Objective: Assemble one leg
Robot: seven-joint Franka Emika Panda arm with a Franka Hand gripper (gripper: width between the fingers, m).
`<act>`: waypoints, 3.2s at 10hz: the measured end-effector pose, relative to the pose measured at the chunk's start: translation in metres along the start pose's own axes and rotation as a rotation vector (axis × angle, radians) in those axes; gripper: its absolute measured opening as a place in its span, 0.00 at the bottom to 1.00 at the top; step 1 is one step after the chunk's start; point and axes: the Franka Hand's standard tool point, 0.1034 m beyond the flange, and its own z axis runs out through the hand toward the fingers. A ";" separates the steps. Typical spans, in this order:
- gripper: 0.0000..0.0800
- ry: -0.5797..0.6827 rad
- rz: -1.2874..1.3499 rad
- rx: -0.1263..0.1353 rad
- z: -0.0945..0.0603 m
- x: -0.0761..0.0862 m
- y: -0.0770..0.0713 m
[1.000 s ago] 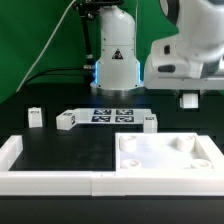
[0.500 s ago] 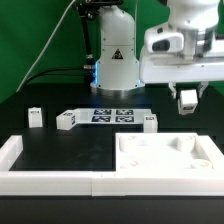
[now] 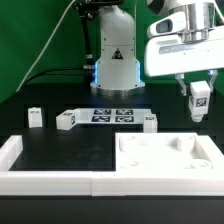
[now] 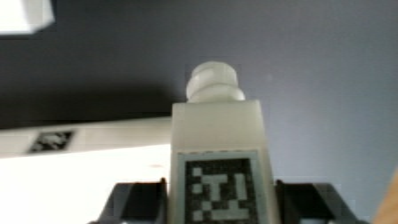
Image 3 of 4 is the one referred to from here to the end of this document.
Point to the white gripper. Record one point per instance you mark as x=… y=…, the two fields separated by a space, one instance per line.
x=167 y=55

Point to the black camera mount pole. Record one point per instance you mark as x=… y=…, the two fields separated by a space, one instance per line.
x=88 y=10

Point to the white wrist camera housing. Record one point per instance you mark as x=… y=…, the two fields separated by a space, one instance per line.
x=172 y=24

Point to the white sheet with fiducial tags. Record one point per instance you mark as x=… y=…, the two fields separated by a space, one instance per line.
x=113 y=116

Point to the white U-shaped obstacle fence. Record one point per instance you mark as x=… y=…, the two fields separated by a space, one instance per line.
x=193 y=182

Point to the white square tabletop part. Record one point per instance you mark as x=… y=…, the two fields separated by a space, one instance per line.
x=166 y=152

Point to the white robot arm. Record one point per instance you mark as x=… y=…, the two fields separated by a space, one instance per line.
x=186 y=39

